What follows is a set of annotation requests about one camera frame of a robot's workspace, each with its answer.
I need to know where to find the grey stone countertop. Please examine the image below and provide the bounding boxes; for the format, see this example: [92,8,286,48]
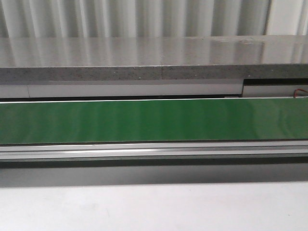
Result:
[0,36,308,82]

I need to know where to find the green conveyor belt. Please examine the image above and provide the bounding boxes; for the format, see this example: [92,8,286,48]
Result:
[0,98,308,145]

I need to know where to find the white pleated curtain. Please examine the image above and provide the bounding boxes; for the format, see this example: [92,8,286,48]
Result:
[0,0,308,38]

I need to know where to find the aluminium conveyor frame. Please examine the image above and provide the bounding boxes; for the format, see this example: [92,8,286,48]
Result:
[0,100,308,168]

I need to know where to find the red black wire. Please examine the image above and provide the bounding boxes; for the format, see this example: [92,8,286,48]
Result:
[293,88,308,99]

